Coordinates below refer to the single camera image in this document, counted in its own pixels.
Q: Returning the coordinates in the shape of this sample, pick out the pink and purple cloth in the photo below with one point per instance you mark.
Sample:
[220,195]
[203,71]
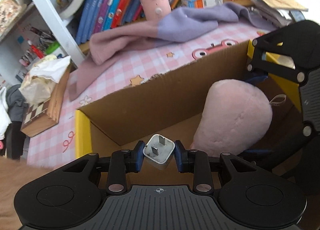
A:
[181,25]

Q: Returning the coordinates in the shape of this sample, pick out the lower orange white box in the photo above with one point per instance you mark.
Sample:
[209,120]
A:
[201,3]

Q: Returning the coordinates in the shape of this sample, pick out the white bookshelf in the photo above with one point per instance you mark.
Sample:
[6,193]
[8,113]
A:
[59,28]

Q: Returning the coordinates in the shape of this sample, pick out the small white charger plug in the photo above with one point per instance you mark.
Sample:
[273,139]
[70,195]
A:
[159,151]

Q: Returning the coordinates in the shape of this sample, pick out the pink plush pig toy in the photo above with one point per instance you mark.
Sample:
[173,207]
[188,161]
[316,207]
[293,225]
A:
[236,115]

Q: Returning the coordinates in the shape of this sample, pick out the crumpled white paper bag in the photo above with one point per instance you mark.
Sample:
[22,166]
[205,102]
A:
[39,82]

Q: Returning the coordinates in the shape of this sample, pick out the yellow cardboard box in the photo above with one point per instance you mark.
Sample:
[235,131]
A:
[170,105]

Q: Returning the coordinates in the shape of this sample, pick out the pink cartoon table mat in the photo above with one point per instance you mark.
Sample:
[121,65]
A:
[56,146]

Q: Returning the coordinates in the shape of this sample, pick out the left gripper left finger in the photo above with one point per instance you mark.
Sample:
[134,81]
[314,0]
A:
[119,164]

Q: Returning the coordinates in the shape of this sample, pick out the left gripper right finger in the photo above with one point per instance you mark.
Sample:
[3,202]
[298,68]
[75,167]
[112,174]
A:
[199,164]

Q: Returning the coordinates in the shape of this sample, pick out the wooden chess box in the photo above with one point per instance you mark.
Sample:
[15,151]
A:
[40,117]

